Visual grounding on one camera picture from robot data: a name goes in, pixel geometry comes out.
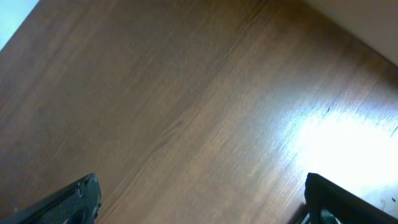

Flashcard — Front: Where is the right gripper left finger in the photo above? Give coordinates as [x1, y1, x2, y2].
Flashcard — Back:
[1, 174, 101, 224]

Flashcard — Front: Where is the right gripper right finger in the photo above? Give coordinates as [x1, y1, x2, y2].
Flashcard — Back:
[305, 173, 397, 224]

